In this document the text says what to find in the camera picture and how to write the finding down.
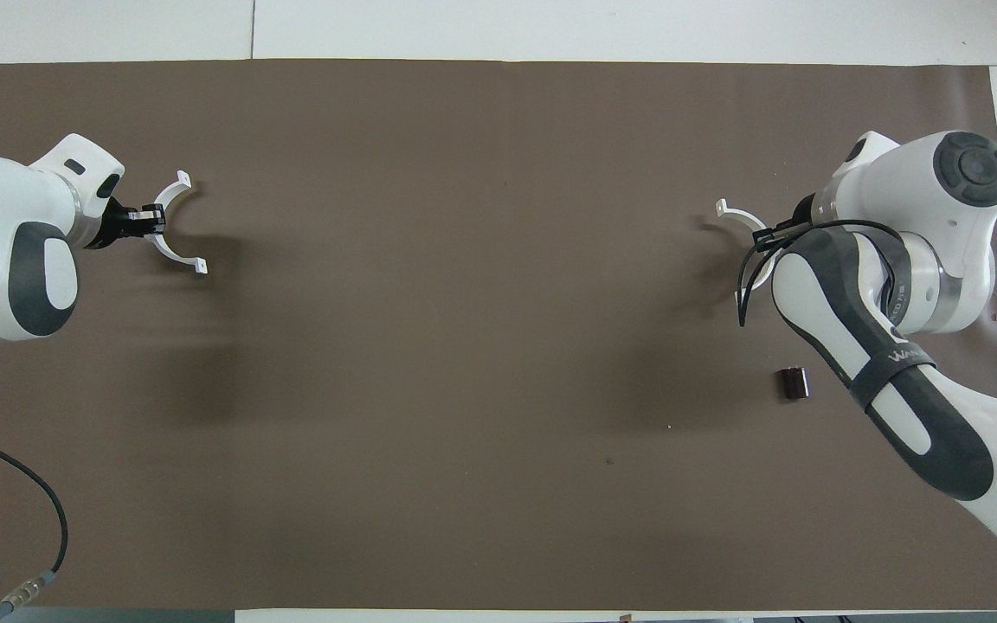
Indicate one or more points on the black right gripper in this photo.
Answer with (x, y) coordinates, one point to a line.
(804, 212)

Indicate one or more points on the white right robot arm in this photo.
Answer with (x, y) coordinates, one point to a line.
(940, 225)

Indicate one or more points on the small dark brown cylinder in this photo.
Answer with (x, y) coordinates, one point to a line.
(793, 384)

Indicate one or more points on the large brown table mat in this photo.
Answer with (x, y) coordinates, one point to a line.
(498, 484)

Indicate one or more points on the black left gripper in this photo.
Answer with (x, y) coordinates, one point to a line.
(122, 223)

